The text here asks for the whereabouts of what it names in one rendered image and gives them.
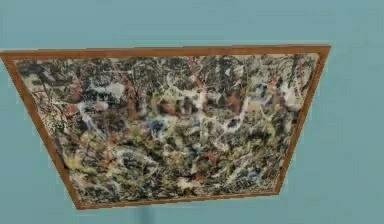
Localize wood-framed abstract splatter painting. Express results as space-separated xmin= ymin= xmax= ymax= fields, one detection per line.
xmin=0 ymin=44 xmax=332 ymax=211

